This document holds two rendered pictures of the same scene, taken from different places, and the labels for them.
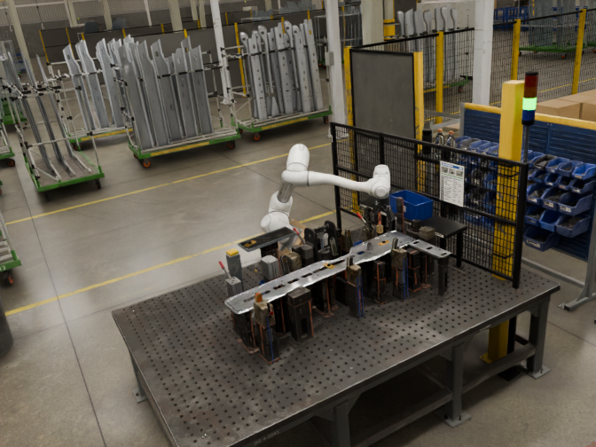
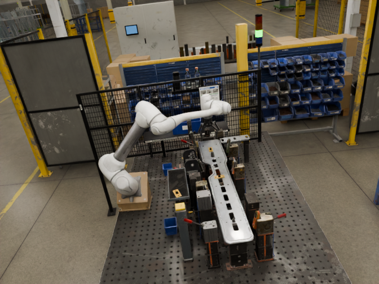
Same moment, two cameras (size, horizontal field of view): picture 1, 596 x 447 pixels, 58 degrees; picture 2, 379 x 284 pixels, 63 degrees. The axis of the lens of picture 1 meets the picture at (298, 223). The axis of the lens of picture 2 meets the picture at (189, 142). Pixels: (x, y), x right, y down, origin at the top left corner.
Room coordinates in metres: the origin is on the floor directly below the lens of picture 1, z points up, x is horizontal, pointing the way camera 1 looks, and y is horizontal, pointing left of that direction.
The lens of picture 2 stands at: (2.15, 1.73, 2.43)
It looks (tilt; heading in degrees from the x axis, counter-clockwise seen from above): 27 degrees down; 300
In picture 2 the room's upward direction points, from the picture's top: 7 degrees counter-clockwise
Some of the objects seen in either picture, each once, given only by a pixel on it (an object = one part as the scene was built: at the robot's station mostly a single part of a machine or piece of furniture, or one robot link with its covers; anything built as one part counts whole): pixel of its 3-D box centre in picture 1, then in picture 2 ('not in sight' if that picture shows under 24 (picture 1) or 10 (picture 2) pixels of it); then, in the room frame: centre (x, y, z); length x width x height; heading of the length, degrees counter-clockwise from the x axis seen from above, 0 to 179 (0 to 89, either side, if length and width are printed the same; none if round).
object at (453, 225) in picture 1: (409, 215); (185, 131); (3.66, -0.82, 1.01); 0.90 x 0.22 x 0.03; 32
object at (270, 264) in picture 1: (272, 287); (205, 216); (2.98, 0.20, 0.90); 0.13 x 0.10 x 0.41; 32
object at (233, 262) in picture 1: (237, 284); (184, 233); (3.03, 0.43, 0.92); 0.08 x 0.08 x 0.44; 32
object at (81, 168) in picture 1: (51, 131); not in sight; (8.87, 3.87, 0.88); 1.91 x 1.00 x 1.76; 29
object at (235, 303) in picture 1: (326, 268); (220, 178); (2.99, -0.15, 1.00); 1.38 x 0.22 x 0.02; 122
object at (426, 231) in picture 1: (427, 252); (219, 145); (3.29, -0.86, 0.88); 0.08 x 0.08 x 0.36; 32
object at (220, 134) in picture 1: (177, 107); not in sight; (9.98, 1.97, 0.88); 1.91 x 1.00 x 1.76; 115
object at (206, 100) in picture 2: (381, 177); (207, 103); (3.25, -0.56, 1.47); 0.13 x 0.11 x 0.16; 168
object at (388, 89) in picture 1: (384, 144); (65, 111); (5.68, -1.02, 1.00); 1.34 x 0.14 x 2.00; 28
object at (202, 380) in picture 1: (329, 301); (210, 205); (3.12, -0.16, 0.68); 2.56 x 1.61 x 0.04; 118
